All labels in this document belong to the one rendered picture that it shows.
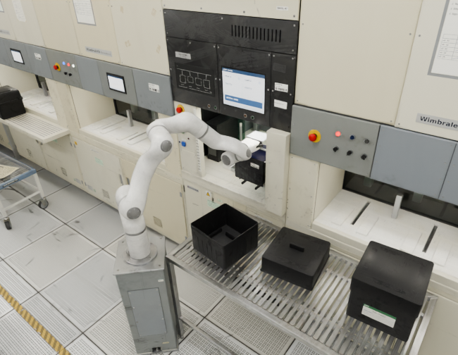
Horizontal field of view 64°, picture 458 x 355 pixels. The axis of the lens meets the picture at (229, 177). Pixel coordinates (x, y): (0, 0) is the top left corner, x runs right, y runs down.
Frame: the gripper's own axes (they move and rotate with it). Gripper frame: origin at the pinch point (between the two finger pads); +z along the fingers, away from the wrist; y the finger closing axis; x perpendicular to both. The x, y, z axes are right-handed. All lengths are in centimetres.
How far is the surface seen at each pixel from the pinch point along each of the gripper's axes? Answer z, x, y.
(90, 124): 3, -41, -194
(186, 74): -10, 35, -47
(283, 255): -41, -38, 45
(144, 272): -86, -51, -16
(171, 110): -11, 7, -63
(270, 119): -9.8, 20.1, 14.3
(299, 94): -8.6, 36.6, 29.7
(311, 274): -44, -38, 62
